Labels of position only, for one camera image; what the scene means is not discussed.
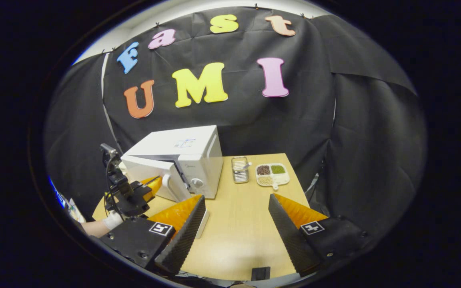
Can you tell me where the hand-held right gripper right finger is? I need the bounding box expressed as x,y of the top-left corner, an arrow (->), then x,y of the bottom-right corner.
268,194 -> 371,278

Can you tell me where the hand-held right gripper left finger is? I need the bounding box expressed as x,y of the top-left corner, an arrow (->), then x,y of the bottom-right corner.
98,195 -> 207,276

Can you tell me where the white microwave oven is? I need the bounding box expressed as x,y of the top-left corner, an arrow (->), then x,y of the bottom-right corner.
120,125 -> 224,203

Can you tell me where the white rectangular dish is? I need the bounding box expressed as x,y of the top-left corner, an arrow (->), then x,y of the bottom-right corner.
196,209 -> 210,239

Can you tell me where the white cluttered side table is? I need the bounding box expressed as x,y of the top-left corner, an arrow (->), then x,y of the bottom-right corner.
67,196 -> 86,223

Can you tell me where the white divided plate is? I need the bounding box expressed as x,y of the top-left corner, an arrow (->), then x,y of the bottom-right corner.
255,163 -> 290,190

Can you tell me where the ribbed metal container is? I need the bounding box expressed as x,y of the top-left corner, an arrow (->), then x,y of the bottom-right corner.
231,156 -> 252,184

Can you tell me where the black backdrop cloth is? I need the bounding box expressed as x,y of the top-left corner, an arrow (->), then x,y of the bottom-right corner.
43,6 -> 427,236

